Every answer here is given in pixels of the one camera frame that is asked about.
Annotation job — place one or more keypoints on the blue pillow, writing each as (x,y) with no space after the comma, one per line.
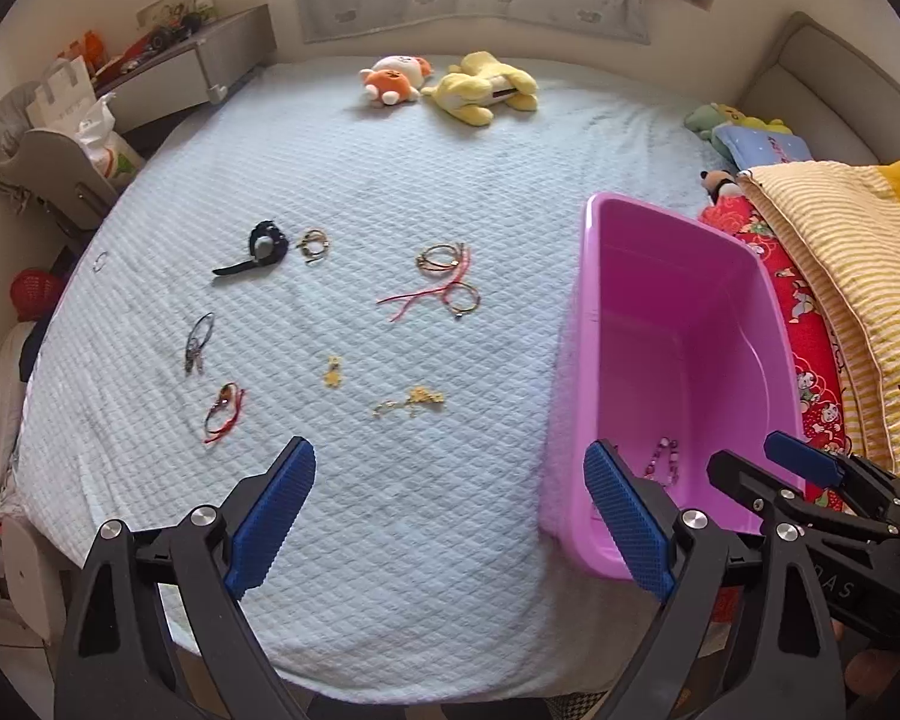
(750,144)

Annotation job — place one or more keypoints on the pink plastic bin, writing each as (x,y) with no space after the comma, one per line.
(682,330)

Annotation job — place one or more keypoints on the white printed plastic bag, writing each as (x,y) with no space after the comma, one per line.
(109,142)

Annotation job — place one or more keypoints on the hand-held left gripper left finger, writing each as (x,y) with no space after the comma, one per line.
(270,517)

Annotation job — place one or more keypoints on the grey chair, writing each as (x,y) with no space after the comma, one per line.
(52,165)

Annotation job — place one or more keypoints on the white cabinet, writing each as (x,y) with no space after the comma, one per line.
(22,577)

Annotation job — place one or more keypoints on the white picture card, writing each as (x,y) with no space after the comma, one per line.
(165,9)

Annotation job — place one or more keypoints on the person's right hand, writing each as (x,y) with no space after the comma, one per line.
(881,686)

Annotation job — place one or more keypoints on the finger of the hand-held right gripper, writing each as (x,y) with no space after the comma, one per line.
(750,484)
(802,457)

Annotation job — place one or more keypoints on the grey padded headboard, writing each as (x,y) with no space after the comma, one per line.
(810,75)

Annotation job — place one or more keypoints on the light blue quilted bedspread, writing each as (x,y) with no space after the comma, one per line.
(420,187)

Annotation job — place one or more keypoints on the grey printed window mat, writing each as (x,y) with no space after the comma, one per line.
(457,0)

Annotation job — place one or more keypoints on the green plush toy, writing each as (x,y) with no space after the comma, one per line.
(701,120)

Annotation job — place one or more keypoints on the orange plush toy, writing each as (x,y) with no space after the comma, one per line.
(390,82)

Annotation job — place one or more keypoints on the small gold pendant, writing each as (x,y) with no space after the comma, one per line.
(334,373)

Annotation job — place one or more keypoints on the red printed blanket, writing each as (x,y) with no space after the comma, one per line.
(802,330)

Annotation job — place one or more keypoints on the white paper bag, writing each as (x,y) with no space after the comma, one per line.
(60,94)

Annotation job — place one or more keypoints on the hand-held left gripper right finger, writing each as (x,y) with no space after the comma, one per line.
(630,525)

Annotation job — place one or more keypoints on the red mesh ball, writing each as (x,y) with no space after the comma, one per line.
(34,296)

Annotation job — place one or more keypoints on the panda plush toy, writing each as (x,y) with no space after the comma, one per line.
(716,181)

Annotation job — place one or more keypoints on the grey nightstand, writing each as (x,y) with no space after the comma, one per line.
(195,67)

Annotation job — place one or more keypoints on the black wristwatch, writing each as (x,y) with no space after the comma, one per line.
(264,244)

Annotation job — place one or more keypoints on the yellow striped blanket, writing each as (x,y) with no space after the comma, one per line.
(855,255)

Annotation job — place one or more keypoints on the yellow plush toy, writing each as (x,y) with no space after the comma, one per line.
(472,90)

